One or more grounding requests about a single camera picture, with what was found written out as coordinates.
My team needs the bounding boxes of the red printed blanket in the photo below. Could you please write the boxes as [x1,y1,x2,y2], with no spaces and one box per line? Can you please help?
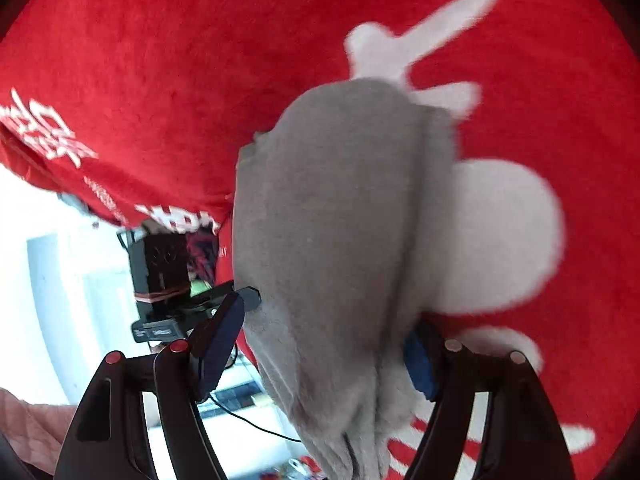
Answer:
[0,0,640,480]

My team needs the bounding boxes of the pink quilted cloth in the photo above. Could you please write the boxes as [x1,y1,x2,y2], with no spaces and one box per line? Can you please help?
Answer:
[0,387,77,476]

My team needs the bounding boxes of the grey small garment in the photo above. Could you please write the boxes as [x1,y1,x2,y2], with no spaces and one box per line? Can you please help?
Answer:
[232,76,463,480]

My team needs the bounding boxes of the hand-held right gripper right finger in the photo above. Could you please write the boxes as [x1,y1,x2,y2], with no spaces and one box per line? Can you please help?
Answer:
[402,319,577,480]

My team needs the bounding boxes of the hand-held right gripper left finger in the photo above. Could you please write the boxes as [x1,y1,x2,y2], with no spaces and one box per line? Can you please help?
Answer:
[52,292,246,480]

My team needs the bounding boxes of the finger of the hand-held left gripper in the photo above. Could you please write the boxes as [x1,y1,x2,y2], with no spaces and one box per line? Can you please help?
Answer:
[232,286,262,312]

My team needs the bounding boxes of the red black plaid cloth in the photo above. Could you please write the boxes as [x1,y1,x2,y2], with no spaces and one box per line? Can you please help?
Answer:
[185,227,222,282]

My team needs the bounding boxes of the thin black cable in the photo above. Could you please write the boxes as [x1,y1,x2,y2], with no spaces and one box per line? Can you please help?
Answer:
[207,391,304,444]

